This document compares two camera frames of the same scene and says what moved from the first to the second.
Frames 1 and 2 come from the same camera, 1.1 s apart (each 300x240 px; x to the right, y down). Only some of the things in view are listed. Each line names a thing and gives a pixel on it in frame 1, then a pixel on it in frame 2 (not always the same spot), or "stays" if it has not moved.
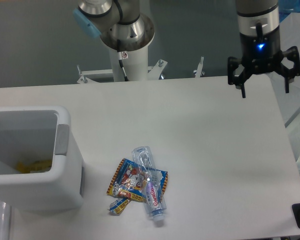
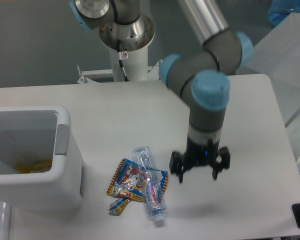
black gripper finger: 292,53 to 224,153
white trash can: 61,187 stays
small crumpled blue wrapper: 117,207 stays
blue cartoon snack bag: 126,183 stays
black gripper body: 260,54 to 198,154
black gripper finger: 233,63 to 176,164
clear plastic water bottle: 152,181 stays
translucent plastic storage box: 295,106 stays
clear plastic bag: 0,219 stays
